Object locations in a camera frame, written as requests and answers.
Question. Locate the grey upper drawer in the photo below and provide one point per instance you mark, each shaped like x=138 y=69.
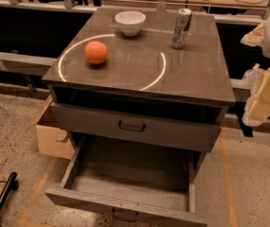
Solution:
x=136 y=128

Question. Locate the clear pump bottle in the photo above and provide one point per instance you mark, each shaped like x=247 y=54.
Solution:
x=249 y=75

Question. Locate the black stand with cable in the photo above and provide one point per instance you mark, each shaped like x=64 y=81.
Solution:
x=11 y=184

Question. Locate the grey drawer cabinet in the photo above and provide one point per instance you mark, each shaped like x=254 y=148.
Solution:
x=143 y=74

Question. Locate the orange fruit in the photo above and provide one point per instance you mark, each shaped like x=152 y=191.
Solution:
x=96 y=52

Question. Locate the cardboard box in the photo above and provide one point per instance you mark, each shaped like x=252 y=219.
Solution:
x=51 y=140

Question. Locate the silver redbull can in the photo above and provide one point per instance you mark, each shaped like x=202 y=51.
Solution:
x=181 y=29

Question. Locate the white bowl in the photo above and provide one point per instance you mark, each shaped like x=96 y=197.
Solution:
x=130 y=22

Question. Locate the grey open lower drawer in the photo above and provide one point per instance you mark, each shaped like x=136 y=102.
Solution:
x=130 y=181

